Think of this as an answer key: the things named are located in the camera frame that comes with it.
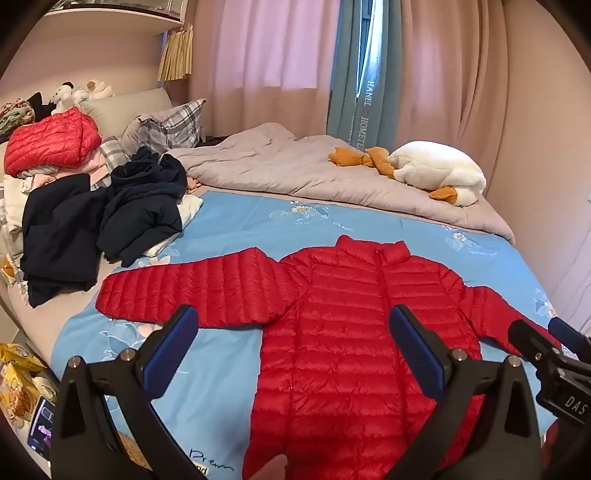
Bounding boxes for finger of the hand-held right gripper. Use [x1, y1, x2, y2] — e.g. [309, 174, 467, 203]
[548, 317, 591, 361]
[508, 319, 561, 366]

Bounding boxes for blue floral bedsheet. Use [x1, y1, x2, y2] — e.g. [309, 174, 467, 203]
[50, 189, 562, 480]

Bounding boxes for yellow plastic bags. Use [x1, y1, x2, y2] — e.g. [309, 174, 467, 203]
[0, 342, 49, 426]

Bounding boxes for navy hooded jacket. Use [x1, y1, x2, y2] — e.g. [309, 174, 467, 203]
[98, 148, 188, 268]

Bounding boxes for grey quilt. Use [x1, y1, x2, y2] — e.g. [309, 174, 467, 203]
[165, 122, 516, 246]

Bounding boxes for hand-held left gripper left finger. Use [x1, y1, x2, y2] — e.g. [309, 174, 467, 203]
[50, 304, 214, 480]

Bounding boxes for white cloth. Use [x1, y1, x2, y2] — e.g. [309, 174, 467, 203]
[177, 194, 204, 230]

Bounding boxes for blue curtain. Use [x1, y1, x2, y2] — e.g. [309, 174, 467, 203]
[325, 0, 403, 151]

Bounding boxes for red down jacket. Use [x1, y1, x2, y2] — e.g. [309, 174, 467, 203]
[4, 107, 103, 179]
[96, 234, 555, 480]

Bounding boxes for white goose plush toy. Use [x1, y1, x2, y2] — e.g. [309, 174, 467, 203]
[329, 141, 488, 206]

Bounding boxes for person's right forearm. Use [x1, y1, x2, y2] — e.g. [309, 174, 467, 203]
[540, 425, 571, 480]

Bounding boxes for plaid cloth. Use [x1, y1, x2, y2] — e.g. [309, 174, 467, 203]
[98, 136, 131, 172]

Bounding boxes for yellow tassel fringe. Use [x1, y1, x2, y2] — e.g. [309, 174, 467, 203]
[157, 25, 194, 83]

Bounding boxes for green patterned cloth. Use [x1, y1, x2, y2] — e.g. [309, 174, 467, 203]
[0, 99, 36, 138]

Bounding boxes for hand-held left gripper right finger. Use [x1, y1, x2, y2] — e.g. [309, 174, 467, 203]
[387, 304, 542, 480]

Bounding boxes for pink curtain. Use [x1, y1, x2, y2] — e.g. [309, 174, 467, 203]
[396, 0, 591, 324]
[187, 0, 343, 140]

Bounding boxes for beige pillow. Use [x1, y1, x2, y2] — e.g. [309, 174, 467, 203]
[81, 87, 174, 139]

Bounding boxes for cream plush toy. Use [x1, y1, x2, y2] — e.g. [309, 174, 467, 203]
[74, 79, 115, 103]

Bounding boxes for person's left hand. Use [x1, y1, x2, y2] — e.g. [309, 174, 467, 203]
[264, 454, 290, 480]

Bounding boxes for folded red down jacket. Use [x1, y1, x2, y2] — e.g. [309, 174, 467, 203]
[4, 107, 103, 179]

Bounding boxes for plaid pillow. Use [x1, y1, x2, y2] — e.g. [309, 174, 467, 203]
[121, 98, 208, 158]

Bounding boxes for black cloth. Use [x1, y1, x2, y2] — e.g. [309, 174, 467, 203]
[25, 92, 57, 123]

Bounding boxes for white and black plush toy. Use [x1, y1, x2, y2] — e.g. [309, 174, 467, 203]
[50, 82, 77, 116]

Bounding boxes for white wall shelf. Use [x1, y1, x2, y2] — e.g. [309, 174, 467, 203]
[28, 0, 186, 36]

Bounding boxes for smartphone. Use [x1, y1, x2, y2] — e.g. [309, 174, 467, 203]
[27, 396, 57, 459]

